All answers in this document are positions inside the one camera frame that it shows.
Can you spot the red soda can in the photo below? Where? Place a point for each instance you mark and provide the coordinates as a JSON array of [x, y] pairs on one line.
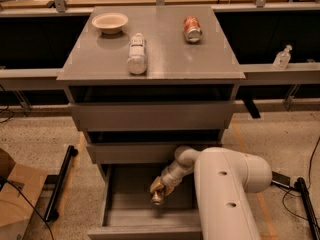
[[192, 29]]

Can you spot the grey middle drawer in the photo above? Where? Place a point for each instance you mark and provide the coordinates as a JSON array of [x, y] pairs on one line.
[[131, 153]]

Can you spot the beige paper bowl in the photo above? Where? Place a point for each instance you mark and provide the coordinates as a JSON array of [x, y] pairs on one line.
[[110, 23]]

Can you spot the grey drawer cabinet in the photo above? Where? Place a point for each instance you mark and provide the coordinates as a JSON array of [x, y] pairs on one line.
[[96, 70]]

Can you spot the black metal bar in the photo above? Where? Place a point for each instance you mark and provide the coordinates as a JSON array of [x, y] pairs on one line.
[[311, 217], [57, 181]]

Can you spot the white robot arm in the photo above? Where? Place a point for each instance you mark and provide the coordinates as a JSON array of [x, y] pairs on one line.
[[222, 178]]

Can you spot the brown cardboard box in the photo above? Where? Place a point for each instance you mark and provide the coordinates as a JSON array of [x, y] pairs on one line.
[[22, 188]]

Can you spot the small black device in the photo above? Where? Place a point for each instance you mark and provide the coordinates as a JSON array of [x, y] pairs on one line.
[[280, 180]]

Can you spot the grey open bottom drawer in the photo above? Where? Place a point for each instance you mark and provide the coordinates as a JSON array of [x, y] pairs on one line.
[[128, 214]]

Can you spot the clear sanitizer pump bottle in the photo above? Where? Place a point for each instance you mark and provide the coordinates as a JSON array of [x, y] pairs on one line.
[[283, 58]]

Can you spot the white plastic bottle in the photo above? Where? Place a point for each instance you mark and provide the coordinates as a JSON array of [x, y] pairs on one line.
[[137, 58]]

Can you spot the grey metal shelf rail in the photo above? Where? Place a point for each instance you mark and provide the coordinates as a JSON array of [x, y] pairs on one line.
[[250, 74]]

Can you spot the black metal bar right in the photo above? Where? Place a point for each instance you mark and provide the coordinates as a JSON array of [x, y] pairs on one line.
[[311, 217]]

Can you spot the black metal bar left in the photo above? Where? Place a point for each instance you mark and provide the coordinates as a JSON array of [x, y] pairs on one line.
[[57, 181]]

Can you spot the grey top drawer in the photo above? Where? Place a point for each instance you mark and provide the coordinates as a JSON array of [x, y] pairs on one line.
[[152, 116]]

